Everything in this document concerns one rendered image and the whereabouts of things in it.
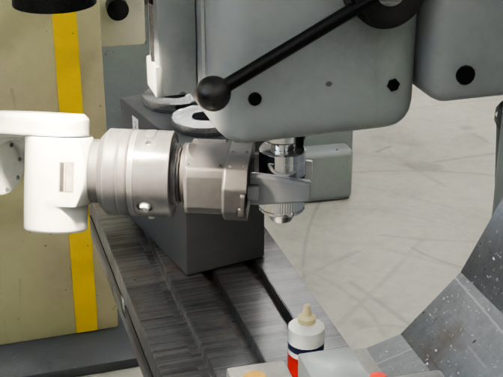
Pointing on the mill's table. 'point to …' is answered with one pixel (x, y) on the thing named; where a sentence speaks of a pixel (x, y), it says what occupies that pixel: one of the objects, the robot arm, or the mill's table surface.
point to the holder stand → (213, 256)
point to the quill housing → (303, 69)
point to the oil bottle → (304, 337)
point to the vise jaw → (277, 369)
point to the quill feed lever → (374, 10)
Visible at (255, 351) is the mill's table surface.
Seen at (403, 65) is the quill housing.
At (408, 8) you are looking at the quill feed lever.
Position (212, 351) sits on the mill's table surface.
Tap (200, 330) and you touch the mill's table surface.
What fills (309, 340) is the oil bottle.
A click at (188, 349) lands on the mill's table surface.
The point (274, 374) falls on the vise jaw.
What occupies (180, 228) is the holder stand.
